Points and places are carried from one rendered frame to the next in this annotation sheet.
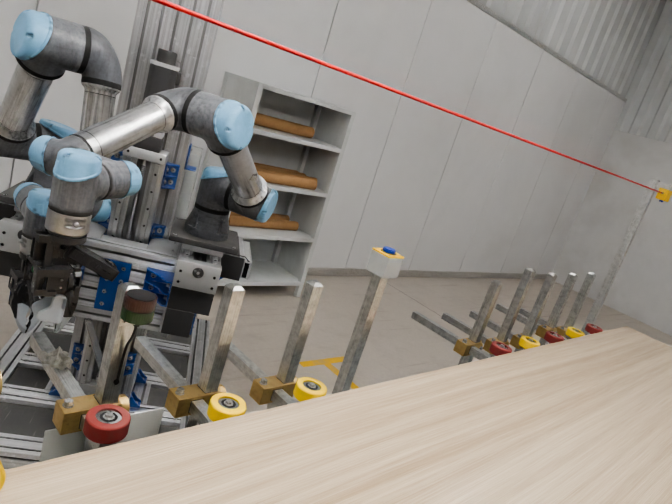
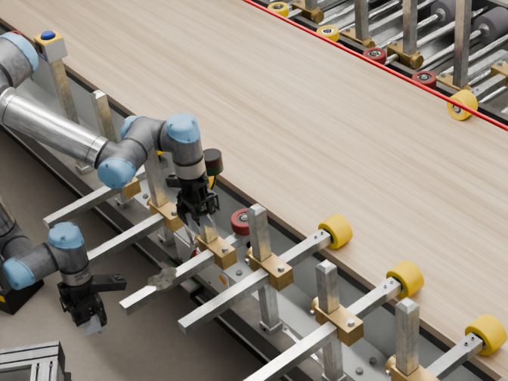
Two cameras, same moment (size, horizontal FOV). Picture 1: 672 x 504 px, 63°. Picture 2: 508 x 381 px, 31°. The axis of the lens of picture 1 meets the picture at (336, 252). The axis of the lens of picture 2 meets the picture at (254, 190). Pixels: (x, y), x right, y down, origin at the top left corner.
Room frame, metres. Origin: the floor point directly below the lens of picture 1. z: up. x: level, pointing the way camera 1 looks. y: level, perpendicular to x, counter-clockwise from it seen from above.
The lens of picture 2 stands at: (0.40, 2.16, 2.52)
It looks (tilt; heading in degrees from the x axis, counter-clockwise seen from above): 39 degrees down; 284
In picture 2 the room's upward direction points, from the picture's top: 8 degrees counter-clockwise
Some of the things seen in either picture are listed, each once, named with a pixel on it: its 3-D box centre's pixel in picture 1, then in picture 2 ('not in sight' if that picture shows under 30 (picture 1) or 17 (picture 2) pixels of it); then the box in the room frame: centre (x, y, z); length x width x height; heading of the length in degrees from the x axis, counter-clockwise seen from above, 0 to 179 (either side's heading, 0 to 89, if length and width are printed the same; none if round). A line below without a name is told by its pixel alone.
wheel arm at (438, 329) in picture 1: (453, 339); not in sight; (2.12, -0.57, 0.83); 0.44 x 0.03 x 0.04; 48
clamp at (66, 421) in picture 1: (93, 412); (215, 247); (0.97, 0.37, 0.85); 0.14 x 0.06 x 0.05; 138
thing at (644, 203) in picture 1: (622, 266); not in sight; (3.06, -1.54, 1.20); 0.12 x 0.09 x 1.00; 48
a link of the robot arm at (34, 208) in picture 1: (42, 213); (67, 247); (1.24, 0.69, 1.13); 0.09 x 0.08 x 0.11; 45
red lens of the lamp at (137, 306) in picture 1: (140, 300); (210, 158); (0.96, 0.33, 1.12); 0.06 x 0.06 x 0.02
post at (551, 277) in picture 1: (533, 319); not in sight; (2.48, -0.97, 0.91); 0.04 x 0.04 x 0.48; 48
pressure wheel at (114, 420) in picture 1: (103, 439); (246, 231); (0.90, 0.31, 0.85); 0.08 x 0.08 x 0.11
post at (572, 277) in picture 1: (554, 317); not in sight; (2.67, -1.14, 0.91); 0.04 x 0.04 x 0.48; 48
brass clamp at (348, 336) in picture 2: not in sight; (336, 319); (0.60, 0.71, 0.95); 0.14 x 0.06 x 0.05; 138
